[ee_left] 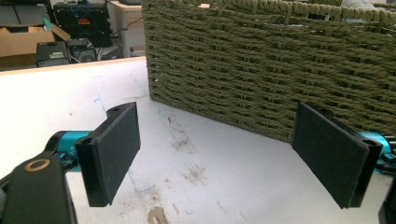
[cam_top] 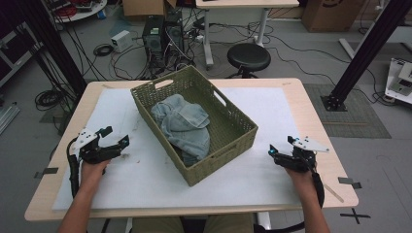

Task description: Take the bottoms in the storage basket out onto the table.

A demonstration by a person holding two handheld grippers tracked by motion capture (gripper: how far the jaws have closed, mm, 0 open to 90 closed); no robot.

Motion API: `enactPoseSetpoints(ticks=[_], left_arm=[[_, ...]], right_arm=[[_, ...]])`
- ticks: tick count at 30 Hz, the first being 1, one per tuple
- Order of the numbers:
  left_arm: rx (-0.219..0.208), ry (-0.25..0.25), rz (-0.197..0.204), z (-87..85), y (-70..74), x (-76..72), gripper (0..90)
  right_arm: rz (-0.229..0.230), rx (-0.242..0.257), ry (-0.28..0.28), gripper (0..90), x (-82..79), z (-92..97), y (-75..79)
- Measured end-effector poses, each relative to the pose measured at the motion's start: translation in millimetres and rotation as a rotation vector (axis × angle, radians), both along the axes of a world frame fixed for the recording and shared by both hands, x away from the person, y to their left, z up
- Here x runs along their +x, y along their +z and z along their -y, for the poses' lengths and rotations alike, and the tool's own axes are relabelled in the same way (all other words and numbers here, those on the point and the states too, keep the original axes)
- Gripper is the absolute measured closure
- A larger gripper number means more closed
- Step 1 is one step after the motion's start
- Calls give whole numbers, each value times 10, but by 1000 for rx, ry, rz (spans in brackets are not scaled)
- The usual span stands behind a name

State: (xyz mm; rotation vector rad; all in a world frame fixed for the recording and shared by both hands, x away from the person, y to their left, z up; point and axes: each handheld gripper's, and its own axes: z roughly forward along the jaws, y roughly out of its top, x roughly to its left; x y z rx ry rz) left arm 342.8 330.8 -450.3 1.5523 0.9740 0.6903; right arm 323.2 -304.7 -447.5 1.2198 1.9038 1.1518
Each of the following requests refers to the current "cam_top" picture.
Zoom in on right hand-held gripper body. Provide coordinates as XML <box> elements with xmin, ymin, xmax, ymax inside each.
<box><xmin>281</xmin><ymin>135</ymin><xmax>330</xmax><ymax>173</ymax></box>

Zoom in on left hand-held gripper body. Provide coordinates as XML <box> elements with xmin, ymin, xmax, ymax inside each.
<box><xmin>71</xmin><ymin>128</ymin><xmax>113</xmax><ymax>165</ymax></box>

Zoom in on green woven basket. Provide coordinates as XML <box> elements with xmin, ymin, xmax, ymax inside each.
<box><xmin>130</xmin><ymin>65</ymin><xmax>259</xmax><ymax>187</ymax></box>

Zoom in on light blue denim shorts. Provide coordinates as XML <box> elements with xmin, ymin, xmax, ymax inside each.
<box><xmin>150</xmin><ymin>93</ymin><xmax>212</xmax><ymax>167</ymax></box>

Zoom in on person's right hand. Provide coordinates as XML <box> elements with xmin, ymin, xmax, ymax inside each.
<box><xmin>285</xmin><ymin>166</ymin><xmax>318</xmax><ymax>196</ymax></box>

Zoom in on person's left hand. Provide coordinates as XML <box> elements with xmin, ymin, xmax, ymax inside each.
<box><xmin>79</xmin><ymin>159</ymin><xmax>112</xmax><ymax>192</ymax></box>

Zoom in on light wooden table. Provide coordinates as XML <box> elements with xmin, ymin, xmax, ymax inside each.
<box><xmin>24</xmin><ymin>78</ymin><xmax>360</xmax><ymax>222</ymax></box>

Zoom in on thin wooden stick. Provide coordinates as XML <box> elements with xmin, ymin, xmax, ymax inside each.
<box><xmin>324</xmin><ymin>183</ymin><xmax>345</xmax><ymax>204</ymax></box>

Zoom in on black tape strip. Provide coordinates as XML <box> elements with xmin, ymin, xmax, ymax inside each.
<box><xmin>337</xmin><ymin>176</ymin><xmax>362</xmax><ymax>190</ymax></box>
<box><xmin>33</xmin><ymin>166</ymin><xmax>60</xmax><ymax>180</ymax></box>

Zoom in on white foam mat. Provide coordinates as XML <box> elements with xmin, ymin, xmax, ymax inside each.
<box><xmin>51</xmin><ymin>86</ymin><xmax>305</xmax><ymax>212</ymax></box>

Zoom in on grey floor mat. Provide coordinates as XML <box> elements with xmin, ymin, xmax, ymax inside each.
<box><xmin>303</xmin><ymin>83</ymin><xmax>393</xmax><ymax>140</ymax></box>

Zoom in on black tape cross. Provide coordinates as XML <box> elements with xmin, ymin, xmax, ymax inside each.
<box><xmin>339</xmin><ymin>207</ymin><xmax>372</xmax><ymax>225</ymax></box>

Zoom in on silver metal rails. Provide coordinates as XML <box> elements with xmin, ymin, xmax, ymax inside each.
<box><xmin>0</xmin><ymin>102</ymin><xmax>20</xmax><ymax>136</ymax></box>

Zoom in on person's khaki trousers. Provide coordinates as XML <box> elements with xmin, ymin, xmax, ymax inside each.
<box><xmin>130</xmin><ymin>213</ymin><xmax>256</xmax><ymax>233</ymax></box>

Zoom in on white box device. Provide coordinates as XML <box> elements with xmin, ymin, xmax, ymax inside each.
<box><xmin>110</xmin><ymin>29</ymin><xmax>134</xmax><ymax>53</ymax></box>

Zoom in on black round stool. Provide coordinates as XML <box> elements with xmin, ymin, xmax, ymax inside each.
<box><xmin>226</xmin><ymin>43</ymin><xmax>272</xmax><ymax>80</ymax></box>

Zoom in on black computer tower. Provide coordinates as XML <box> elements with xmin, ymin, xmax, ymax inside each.
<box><xmin>142</xmin><ymin>15</ymin><xmax>167</xmax><ymax>70</ymax></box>

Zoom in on grey metal rack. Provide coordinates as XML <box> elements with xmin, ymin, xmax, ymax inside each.
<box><xmin>0</xmin><ymin>21</ymin><xmax>44</xmax><ymax>89</ymax></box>

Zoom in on open-sided computer tower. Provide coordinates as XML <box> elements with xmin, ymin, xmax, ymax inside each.
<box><xmin>164</xmin><ymin>7</ymin><xmax>187</xmax><ymax>64</ymax></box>

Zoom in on round white table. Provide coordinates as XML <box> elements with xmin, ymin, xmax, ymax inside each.
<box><xmin>44</xmin><ymin>0</ymin><xmax>108</xmax><ymax>24</ymax></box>

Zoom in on white machine housing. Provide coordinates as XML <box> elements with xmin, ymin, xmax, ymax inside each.
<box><xmin>384</xmin><ymin>57</ymin><xmax>412</xmax><ymax>106</ymax></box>

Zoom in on small cardboard box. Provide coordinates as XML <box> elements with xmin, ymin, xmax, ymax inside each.
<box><xmin>121</xmin><ymin>0</ymin><xmax>178</xmax><ymax>18</ymax></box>

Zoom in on large cardboard box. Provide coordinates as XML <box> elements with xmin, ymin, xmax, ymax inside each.
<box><xmin>301</xmin><ymin>0</ymin><xmax>366</xmax><ymax>33</ymax></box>

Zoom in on white-legged wooden desk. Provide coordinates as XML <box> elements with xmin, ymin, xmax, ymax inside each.
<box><xmin>194</xmin><ymin>0</ymin><xmax>300</xmax><ymax>71</ymax></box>

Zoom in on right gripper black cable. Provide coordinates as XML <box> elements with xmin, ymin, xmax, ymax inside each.
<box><xmin>255</xmin><ymin>170</ymin><xmax>326</xmax><ymax>233</ymax></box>

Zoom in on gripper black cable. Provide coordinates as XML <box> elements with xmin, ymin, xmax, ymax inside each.
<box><xmin>66</xmin><ymin>137</ymin><xmax>82</xmax><ymax>199</ymax></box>
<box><xmin>255</xmin><ymin>170</ymin><xmax>326</xmax><ymax>233</ymax></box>

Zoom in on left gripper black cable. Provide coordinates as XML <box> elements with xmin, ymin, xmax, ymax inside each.
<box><xmin>66</xmin><ymin>137</ymin><xmax>82</xmax><ymax>199</ymax></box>

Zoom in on large coiled black cable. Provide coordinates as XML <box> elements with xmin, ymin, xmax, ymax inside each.
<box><xmin>34</xmin><ymin>88</ymin><xmax>68</xmax><ymax>113</ymax></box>

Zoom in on small coiled black cable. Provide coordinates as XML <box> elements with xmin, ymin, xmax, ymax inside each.
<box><xmin>92</xmin><ymin>43</ymin><xmax>116</xmax><ymax>58</ymax></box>

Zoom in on black metal frame post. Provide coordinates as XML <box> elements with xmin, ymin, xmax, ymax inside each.
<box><xmin>17</xmin><ymin>0</ymin><xmax>87</xmax><ymax>97</ymax></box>
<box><xmin>320</xmin><ymin>0</ymin><xmax>412</xmax><ymax>113</ymax></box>

